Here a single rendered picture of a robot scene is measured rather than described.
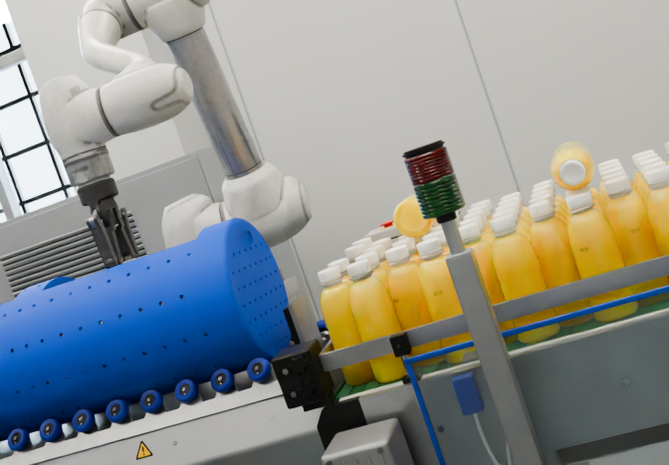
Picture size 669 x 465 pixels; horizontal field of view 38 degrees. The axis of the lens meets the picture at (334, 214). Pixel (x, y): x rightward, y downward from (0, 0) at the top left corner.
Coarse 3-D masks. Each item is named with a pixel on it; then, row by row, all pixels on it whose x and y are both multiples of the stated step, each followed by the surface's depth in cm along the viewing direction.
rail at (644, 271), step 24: (648, 264) 147; (552, 288) 151; (576, 288) 150; (600, 288) 149; (504, 312) 153; (528, 312) 153; (384, 336) 159; (408, 336) 158; (432, 336) 157; (336, 360) 161; (360, 360) 160
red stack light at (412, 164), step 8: (432, 152) 134; (440, 152) 135; (408, 160) 136; (416, 160) 135; (424, 160) 134; (432, 160) 134; (440, 160) 134; (448, 160) 136; (408, 168) 136; (416, 168) 135; (424, 168) 134; (432, 168) 134; (440, 168) 134; (448, 168) 135; (416, 176) 135; (424, 176) 135; (432, 176) 134; (440, 176) 134; (416, 184) 136
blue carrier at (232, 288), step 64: (192, 256) 176; (256, 256) 187; (0, 320) 187; (64, 320) 181; (128, 320) 176; (192, 320) 173; (256, 320) 177; (0, 384) 184; (64, 384) 182; (128, 384) 181
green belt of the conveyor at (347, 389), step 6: (342, 384) 171; (360, 384) 166; (366, 384) 165; (372, 384) 164; (378, 384) 162; (384, 384) 161; (336, 390) 167; (342, 390) 166; (348, 390) 165; (354, 390) 164; (360, 390) 162; (336, 396) 164; (342, 396) 163
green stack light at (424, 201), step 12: (444, 180) 135; (456, 180) 136; (420, 192) 136; (432, 192) 135; (444, 192) 135; (456, 192) 135; (420, 204) 137; (432, 204) 135; (444, 204) 135; (456, 204) 135; (432, 216) 135
